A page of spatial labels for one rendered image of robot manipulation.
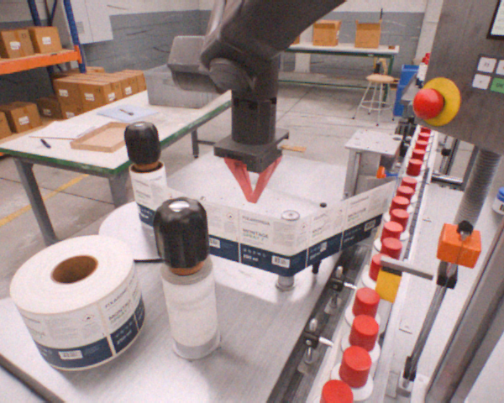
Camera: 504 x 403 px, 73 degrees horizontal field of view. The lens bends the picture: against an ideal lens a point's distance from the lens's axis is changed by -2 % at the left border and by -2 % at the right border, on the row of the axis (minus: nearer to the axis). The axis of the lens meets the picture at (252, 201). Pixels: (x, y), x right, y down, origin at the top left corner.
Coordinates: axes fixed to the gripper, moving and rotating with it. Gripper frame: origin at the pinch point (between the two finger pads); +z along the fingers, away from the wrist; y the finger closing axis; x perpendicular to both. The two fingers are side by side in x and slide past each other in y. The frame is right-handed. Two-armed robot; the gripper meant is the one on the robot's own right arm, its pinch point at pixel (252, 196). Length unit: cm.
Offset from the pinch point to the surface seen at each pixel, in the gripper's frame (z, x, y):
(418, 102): -14.3, 18.4, -8.9
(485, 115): -14.1, 25.7, -7.2
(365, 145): 4.2, 9.3, -39.7
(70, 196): 122, -226, -116
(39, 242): 122, -193, -63
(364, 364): 10.0, 20.2, 11.9
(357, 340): 11.7, 18.8, 7.6
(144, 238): 30, -38, -14
